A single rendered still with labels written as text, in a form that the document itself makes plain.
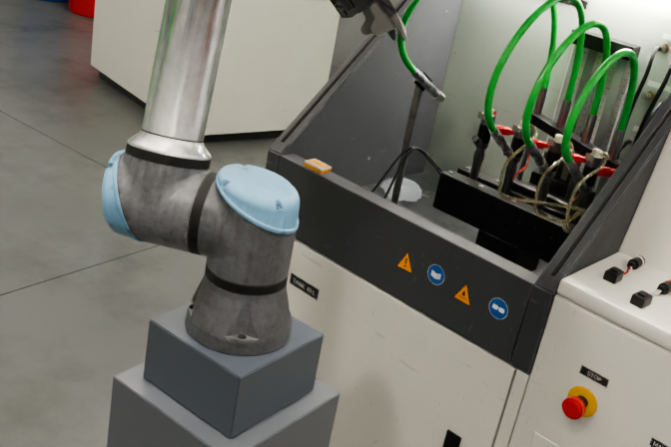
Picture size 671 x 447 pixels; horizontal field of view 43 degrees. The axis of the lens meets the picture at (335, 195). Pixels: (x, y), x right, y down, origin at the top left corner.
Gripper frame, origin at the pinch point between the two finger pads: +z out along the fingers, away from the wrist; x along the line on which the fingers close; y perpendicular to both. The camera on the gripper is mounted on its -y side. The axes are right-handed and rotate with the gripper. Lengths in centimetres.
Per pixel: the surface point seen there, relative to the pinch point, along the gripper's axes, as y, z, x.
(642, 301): 4, 48, 50
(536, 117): -16.7, 34.2, -7.7
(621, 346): 10, 52, 50
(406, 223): 22.5, 26.4, 15.8
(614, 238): -4, 47, 31
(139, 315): 99, 45, -119
